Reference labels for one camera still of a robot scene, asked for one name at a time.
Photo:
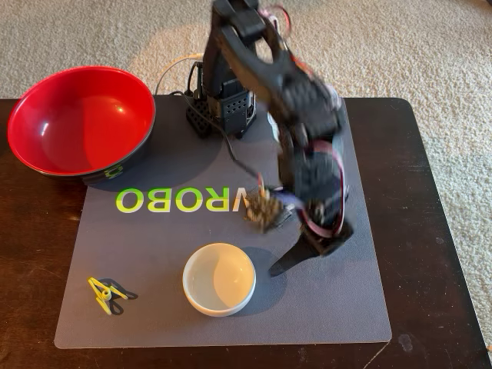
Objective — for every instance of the yellow clothespin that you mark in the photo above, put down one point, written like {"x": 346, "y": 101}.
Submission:
{"x": 104, "y": 294}

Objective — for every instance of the black perforated clamp block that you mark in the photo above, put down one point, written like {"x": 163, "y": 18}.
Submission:
{"x": 198, "y": 115}

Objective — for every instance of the small white ceramic bowl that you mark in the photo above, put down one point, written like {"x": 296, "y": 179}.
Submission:
{"x": 219, "y": 280}

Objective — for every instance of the red bowl with black outside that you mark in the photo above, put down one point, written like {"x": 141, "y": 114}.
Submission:
{"x": 77, "y": 115}

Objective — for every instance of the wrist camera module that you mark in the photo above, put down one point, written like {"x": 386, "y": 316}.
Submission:
{"x": 263, "y": 211}

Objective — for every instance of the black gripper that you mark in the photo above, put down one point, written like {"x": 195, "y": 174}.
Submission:
{"x": 312, "y": 243}

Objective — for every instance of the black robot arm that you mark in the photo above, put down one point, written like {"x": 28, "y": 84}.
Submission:
{"x": 238, "y": 50}

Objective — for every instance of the grey WOWROBO mat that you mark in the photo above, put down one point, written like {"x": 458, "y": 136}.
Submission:
{"x": 173, "y": 250}

